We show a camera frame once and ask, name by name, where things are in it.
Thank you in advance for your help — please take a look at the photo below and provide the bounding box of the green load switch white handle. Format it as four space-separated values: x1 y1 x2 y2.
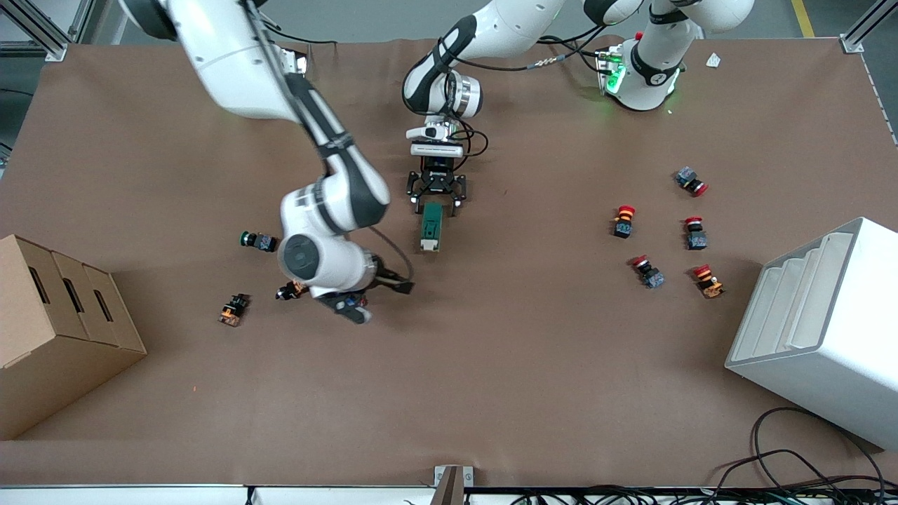
419 201 445 253

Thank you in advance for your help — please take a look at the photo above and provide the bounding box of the brown paper table mat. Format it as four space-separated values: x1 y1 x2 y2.
0 36 898 488

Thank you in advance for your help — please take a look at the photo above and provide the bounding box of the brown cardboard box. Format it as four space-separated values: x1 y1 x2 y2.
0 234 148 441

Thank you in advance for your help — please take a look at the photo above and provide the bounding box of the white stepped storage rack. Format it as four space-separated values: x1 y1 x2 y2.
725 217 898 451

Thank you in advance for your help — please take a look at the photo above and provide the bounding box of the black arm base cable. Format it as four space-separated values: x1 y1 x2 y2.
537 34 608 74

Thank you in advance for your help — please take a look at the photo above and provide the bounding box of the grey metal bracket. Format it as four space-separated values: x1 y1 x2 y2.
434 464 474 505

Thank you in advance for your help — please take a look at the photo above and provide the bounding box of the white table edge rail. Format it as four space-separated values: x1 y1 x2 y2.
0 484 898 505

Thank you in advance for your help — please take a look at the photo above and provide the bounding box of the black cable bundle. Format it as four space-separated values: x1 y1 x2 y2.
505 477 898 505

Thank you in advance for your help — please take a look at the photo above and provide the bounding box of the looped black cable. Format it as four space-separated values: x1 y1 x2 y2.
716 407 888 492

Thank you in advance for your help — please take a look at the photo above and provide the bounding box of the aluminium frame post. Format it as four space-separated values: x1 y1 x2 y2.
840 0 898 55
0 0 95 64

